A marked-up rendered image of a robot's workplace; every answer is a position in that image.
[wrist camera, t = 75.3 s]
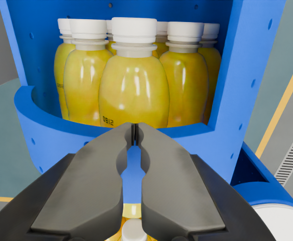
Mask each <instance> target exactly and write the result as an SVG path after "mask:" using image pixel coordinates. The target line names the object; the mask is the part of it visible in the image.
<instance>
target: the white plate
mask: <svg viewBox="0 0 293 241"><path fill-rule="evenodd" d="M252 207H253V208H254V210H255V211H256V212H257V213H258V215H259V216H260V217H261V219H262V220H263V221H264V223H265V224H266V225H267V227H268V228H269V230H270V231H271V233H272V234H273V236H274V237H275V239H276V241H293V207H292V206H289V205H285V204H277V203H265V204H257V205H253V206H252Z"/></svg>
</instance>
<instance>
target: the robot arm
mask: <svg viewBox="0 0 293 241"><path fill-rule="evenodd" d="M135 134H136V146H138V147H139V148H140V149H141V169H142V170H143V171H144V172H145V174H146V175H145V176H144V177H143V179H142V181H141V225H142V229H143V231H144V232H145V233H146V234H148V235H149V236H151V237H152V238H154V239H156V240H157V241H276V239H275V237H274V236H273V234H272V233H271V231H270V230H269V228H268V227H267V225H266V224H265V223H264V221H263V220H262V219H261V217H260V216H259V215H258V213H257V212H256V211H255V210H254V208H253V207H252V206H251V205H250V204H249V203H248V202H247V201H246V200H245V198H244V197H243V196H242V195H241V194H240V193H239V192H237V191H236V190H235V189H234V188H233V187H232V186H231V185H230V184H229V183H228V182H227V181H226V180H224V179H223V178H222V177H221V176H220V175H219V174H218V173H217V172H216V171H215V170H214V169H212V168H211V167H210V166H209V165H208V164H207V163H206V162H205V161H204V160H203V159H202V158H201V157H199V156H198V155H197V154H190V153H189V152H188V151H187V150H186V149H185V148H184V147H183V146H182V145H180V144H179V143H178V142H176V141H175V140H174V139H172V138H171V137H169V136H167V135H166V134H164V133H162V132H160V131H158V130H157V129H155V128H153V127H152V126H150V125H148V124H146V123H144V122H140V123H132V122H126V123H124V124H122V125H120V126H118V127H116V128H114V129H112V130H110V131H108V132H106V133H104V134H102V135H100V136H98V137H96V138H95V139H93V140H91V141H90V142H89V143H87V144H86V145H85V146H83V147H82V148H81V149H80V150H78V151H77V152H76V153H68V154H67V155H66V156H65V157H63V158H62V159H61V160H60V161H58V162H57V163H56V164H55V165H53V166H52V167H51V168H50V169H48V170H47V171H46V172H45V173H43V174H42V175H41V176H40V177H38V178H37V179H36V180H35V181H33V182H32V183H31V184H30V185H28V186H27V187H26V188H25V189H24V190H23V191H22V192H20V193H19V194H18V195H17V196H16V197H14V198H13V199H12V200H11V201H10V202H9V203H8V204H7V205H6V206H5V207H4V208H3V209H2V210H1V211H0V241H105V240H107V239H108V238H110V237H112V236H113V235H115V234H116V233H117V232H118V231H119V230H120V228H121V222H122V214H123V182H122V178H121V176H120V175H121V174H122V173H123V171H124V170H125V169H126V168H127V151H128V149H130V148H131V146H134V139H135Z"/></svg>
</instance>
